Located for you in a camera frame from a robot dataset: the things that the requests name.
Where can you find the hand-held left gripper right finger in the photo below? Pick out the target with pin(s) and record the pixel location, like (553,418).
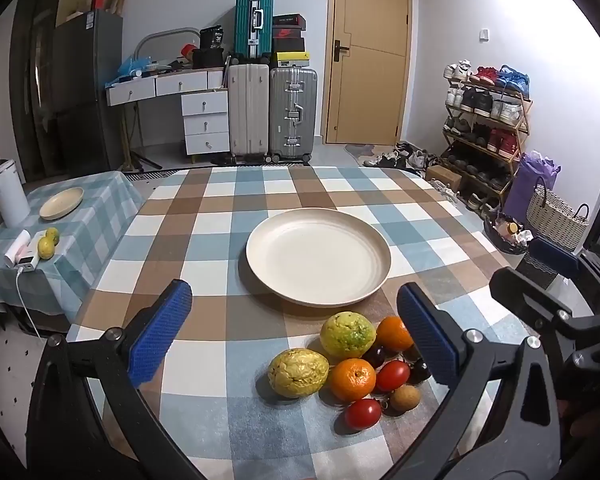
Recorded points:
(427,336)

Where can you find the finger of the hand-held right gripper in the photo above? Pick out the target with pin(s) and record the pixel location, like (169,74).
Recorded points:
(522,294)
(555,256)

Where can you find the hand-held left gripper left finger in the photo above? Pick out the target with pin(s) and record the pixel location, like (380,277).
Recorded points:
(161,331)

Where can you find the orange tangerine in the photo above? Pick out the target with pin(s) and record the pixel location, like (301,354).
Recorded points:
(392,332)
(352,380)

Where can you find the dark purple plum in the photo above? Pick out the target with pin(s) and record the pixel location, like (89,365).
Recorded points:
(420,372)
(376,356)

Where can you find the red tomato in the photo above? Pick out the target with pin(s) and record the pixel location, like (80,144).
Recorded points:
(362,413)
(392,375)

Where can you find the small brown kiwi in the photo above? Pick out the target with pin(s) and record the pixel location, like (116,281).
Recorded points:
(405,399)

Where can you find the green-yellow guava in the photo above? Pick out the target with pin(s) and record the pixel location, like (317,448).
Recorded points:
(347,335)

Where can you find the large cream plate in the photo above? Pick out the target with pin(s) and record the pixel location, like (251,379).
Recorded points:
(320,255)

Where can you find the yellow guava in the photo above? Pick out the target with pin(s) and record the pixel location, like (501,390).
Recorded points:
(297,372)

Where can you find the person's right hand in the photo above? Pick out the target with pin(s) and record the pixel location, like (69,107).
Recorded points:
(580,422)

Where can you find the wicker basket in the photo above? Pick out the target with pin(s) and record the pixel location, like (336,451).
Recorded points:
(552,217)

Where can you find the black basket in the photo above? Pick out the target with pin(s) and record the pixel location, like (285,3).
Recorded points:
(502,240)

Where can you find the purple shopping bag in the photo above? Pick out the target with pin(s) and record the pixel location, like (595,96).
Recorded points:
(527,185)

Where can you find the wooden shoe rack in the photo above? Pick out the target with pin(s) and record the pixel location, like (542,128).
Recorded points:
(522,130)

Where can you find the small cardboard box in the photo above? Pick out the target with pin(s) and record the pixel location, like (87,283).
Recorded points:
(444,177)

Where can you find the side table with checked cloth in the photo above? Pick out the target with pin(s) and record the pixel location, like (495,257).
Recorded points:
(97,210)

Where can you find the yellow lemon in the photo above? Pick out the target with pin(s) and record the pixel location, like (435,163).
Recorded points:
(46,248)
(53,235)

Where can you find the white pink device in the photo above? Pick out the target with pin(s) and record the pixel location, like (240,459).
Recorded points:
(22,252)

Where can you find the small cream plate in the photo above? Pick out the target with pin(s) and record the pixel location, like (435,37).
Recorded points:
(61,203)

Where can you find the rows of assorted sneakers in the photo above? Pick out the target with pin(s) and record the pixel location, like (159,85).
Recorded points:
(480,105)

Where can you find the pile of loose shoes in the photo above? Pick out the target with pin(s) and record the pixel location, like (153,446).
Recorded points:
(400,156)

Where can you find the grey doormat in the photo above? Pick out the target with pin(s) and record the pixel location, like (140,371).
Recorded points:
(357,150)

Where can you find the white kettle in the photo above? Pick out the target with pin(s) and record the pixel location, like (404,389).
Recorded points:
(10,195)

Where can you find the white drawer cabinet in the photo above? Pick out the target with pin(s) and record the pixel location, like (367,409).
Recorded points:
(206,122)

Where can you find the beige suitcase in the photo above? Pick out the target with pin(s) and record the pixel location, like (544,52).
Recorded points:
(249,110)

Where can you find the white curved desk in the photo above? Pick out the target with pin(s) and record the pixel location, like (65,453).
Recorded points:
(170,85)

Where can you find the tan wooden door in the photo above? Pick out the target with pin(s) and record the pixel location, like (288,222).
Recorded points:
(370,85)

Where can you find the grey refrigerator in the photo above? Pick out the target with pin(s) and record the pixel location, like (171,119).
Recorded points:
(85,85)

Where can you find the silver suitcase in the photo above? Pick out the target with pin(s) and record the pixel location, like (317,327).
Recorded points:
(294,110)

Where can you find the blue plastic bag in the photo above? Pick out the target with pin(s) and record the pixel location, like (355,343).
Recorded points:
(130,70)

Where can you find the black storage box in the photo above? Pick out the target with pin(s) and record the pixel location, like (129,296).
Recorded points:
(207,57)

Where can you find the black printed bag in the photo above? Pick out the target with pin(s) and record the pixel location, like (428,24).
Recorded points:
(211,37)

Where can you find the yellow and black shoebox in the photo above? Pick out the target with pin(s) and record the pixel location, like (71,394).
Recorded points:
(290,59)

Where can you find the plain black shoebox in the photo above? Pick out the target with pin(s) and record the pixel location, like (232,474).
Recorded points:
(290,45)

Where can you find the teal suitcase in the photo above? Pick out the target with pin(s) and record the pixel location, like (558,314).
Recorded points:
(252,22)

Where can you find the red and black shoebox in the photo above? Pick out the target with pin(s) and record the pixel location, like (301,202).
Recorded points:
(287,33)

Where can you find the black shoebox with red stripe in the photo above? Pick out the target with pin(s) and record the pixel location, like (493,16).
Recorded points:
(289,20)

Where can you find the grey arched frame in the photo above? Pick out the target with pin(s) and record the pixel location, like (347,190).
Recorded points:
(152,37)

